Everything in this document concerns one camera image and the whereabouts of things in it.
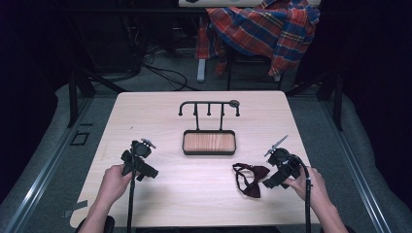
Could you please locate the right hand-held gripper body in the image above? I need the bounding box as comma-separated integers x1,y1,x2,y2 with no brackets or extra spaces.
263,134,304,181

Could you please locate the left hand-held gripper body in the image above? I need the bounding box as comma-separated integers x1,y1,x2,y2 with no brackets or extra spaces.
120,138,157,178

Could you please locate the dark red bow tie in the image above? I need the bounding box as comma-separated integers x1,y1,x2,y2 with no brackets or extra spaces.
231,162,271,199

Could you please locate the person's right hand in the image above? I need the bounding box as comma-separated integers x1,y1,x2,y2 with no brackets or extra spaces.
283,166,328,212

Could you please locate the person's left hand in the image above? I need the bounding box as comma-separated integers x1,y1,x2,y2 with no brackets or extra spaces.
97,164,134,209

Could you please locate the black hook rack wooden tray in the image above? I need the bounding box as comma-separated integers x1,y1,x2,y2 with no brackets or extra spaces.
178,99,241,156

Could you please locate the black tape square outline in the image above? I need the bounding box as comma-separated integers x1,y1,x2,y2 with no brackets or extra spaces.
69,130,91,147

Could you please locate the grey tape piece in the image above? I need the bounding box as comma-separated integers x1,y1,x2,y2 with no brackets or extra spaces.
61,199,89,219

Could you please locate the black metal stand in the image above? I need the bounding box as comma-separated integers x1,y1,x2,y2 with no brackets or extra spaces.
66,64,128,129
285,69,344,132

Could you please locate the white table leg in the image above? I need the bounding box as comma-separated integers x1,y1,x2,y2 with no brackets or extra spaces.
196,57,207,83

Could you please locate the dark curtain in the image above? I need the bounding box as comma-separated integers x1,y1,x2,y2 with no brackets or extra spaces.
319,0,412,210
0,0,71,203

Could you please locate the red blue plaid cloth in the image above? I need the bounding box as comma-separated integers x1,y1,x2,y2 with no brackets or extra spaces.
195,0,322,79

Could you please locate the white table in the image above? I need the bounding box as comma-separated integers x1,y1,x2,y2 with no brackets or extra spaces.
178,0,323,8

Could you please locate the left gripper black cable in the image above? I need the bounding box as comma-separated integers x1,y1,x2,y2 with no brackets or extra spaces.
126,140,137,233

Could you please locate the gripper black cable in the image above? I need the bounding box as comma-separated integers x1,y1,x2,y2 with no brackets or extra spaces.
285,154,313,233
126,140,137,233

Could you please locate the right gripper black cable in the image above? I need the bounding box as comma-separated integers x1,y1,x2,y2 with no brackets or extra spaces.
285,154,313,233

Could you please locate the aluminium floor rail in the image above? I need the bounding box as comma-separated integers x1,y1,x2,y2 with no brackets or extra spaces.
2,96,95,233
319,98,395,233

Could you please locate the black floor cable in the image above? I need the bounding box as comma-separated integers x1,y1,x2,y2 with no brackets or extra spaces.
142,48,199,92

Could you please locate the black metal chair frame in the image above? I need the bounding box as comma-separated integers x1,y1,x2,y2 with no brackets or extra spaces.
225,51,284,91

